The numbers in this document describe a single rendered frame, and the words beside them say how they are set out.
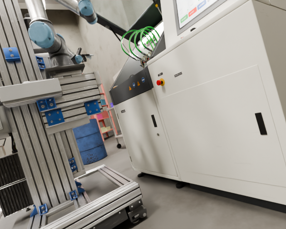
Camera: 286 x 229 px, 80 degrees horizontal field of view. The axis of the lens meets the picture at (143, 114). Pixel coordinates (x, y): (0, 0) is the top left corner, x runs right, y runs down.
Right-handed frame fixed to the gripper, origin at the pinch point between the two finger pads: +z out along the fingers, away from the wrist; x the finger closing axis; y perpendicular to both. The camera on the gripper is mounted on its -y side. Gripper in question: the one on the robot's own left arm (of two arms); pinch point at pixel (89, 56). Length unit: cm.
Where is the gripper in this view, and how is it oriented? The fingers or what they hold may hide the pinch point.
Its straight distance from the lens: 226.3
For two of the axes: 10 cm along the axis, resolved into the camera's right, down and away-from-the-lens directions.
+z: 5.6, -1.9, 8.1
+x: 8.1, -0.9, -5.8
